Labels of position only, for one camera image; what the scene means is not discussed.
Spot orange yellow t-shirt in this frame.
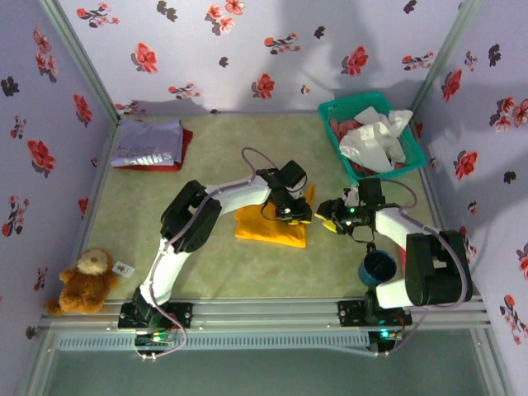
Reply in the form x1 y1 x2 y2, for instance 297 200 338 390
234 184 316 248

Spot dark blue mug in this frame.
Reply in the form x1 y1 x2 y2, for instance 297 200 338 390
356 243 398 286

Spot crumpled white t-shirt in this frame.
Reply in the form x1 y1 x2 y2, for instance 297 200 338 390
338 106 415 174

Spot teal plastic basket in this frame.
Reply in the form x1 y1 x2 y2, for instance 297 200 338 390
317 92 427 186

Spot folded red t-shirt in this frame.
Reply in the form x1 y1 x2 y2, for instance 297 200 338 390
122 127 194 173

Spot folded lavender printed t-shirt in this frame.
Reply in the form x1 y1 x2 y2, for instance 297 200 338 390
111 119 183 169

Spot brown teddy bear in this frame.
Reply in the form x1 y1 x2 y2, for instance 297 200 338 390
45 247 120 317

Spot right arm lavender cable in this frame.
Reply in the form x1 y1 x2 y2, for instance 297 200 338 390
369 179 474 358

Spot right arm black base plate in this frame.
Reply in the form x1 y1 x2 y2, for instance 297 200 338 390
337 299 413 327

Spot aluminium mounting rail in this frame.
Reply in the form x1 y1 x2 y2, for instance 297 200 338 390
39 295 492 331

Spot grey slotted cable duct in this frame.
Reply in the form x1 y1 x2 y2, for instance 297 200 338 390
55 332 370 351

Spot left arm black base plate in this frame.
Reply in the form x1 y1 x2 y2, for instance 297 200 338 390
118 302 194 330

